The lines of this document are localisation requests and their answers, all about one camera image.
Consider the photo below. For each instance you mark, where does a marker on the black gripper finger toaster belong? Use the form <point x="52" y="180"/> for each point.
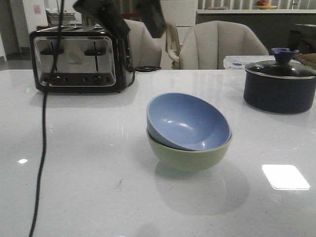
<point x="104" y="13"/>

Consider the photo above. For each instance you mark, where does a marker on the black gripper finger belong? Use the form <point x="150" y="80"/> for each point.
<point x="152" y="16"/>

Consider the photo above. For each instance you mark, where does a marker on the blue bowl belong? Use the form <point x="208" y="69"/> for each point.
<point x="185" y="122"/>

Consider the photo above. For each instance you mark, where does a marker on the green bowl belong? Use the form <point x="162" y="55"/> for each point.
<point x="190" y="161"/>

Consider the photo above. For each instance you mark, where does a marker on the white cabinet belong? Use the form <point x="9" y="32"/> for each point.
<point x="183" y="14"/>

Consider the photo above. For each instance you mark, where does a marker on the cream plastic chair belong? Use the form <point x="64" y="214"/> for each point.
<point x="172" y="45"/>

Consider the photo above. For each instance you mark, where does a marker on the beige upholstered chair left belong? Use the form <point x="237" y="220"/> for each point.
<point x="145" y="51"/>

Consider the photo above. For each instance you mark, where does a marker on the beige upholstered chair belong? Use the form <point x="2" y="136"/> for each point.
<point x="145" y="51"/>
<point x="207" y="44"/>

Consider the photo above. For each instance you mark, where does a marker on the black chrome four-slot toaster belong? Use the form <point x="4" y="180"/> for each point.
<point x="80" y="60"/>

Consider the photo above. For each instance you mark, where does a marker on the beige upholstered chair right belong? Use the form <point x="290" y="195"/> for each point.
<point x="207" y="44"/>

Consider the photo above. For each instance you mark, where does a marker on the clear plastic storage container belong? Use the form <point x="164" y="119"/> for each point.
<point x="239" y="61"/>

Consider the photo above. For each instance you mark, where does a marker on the fruit plate on counter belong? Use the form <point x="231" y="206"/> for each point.
<point x="264" y="5"/>

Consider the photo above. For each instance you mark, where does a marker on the glass pot lid blue knob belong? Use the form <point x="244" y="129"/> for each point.
<point x="282" y="66"/>

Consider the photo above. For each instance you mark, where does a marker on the dark blue cooking pot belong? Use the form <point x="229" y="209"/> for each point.
<point x="281" y="96"/>

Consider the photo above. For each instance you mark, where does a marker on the brown cushion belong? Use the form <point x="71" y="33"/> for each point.
<point x="307" y="59"/>

